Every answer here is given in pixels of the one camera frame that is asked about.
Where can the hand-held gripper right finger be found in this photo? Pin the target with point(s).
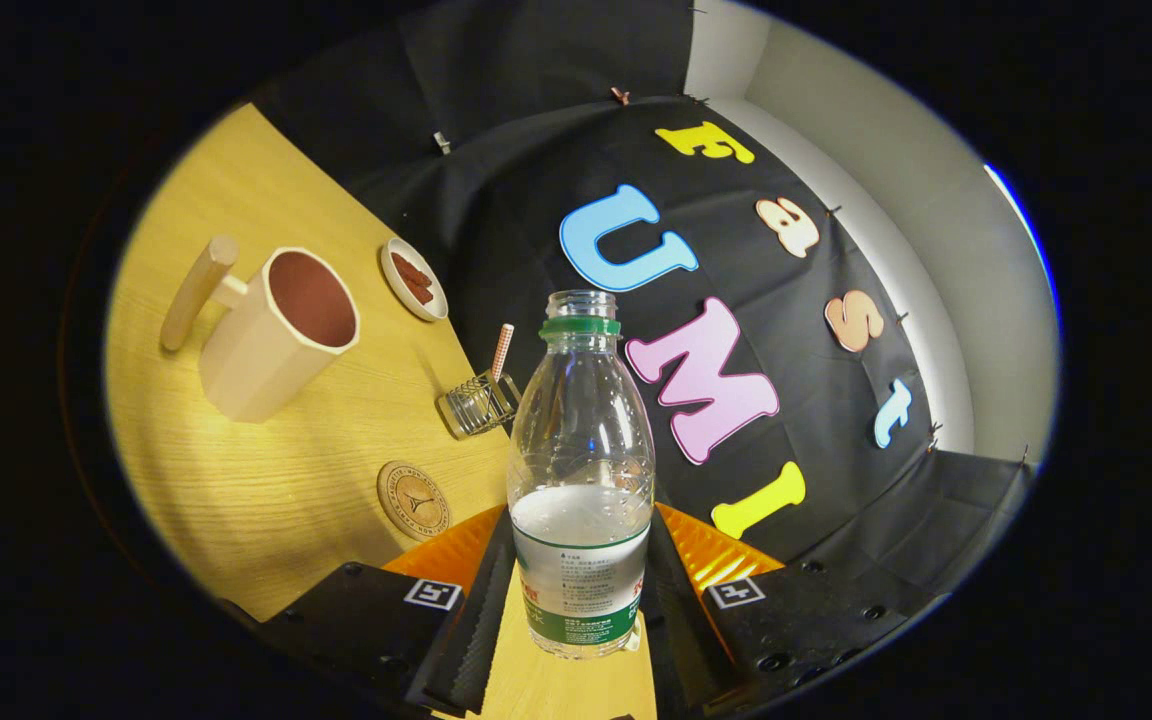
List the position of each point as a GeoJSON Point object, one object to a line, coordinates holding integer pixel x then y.
{"type": "Point", "coordinates": [681, 630]}

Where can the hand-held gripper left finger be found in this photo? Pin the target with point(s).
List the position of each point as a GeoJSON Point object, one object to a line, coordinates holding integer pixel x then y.
{"type": "Point", "coordinates": [476, 640]}

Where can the round cork coaster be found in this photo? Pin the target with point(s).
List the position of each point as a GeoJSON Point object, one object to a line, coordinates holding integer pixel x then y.
{"type": "Point", "coordinates": [414, 502]}

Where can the clear plastic juice bottle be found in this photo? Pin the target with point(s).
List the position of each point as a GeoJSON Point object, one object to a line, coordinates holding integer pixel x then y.
{"type": "Point", "coordinates": [581, 450]}

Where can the wooden table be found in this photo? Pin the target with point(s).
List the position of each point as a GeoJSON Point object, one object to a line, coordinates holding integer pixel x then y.
{"type": "Point", "coordinates": [286, 500]}

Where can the white round plate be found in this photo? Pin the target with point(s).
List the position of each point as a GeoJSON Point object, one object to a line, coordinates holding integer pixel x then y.
{"type": "Point", "coordinates": [428, 305]}

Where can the brown sausage pieces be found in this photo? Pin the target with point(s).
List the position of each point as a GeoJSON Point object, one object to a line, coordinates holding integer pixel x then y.
{"type": "Point", "coordinates": [412, 277]}

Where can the black backdrop cloth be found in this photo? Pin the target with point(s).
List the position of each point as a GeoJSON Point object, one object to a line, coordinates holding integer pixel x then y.
{"type": "Point", "coordinates": [536, 150]}

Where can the silver cloth clip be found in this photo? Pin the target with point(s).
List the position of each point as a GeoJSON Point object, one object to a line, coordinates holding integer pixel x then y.
{"type": "Point", "coordinates": [442, 143]}

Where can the red cloth clip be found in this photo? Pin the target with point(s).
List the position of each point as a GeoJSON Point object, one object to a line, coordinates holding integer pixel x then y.
{"type": "Point", "coordinates": [620, 95]}

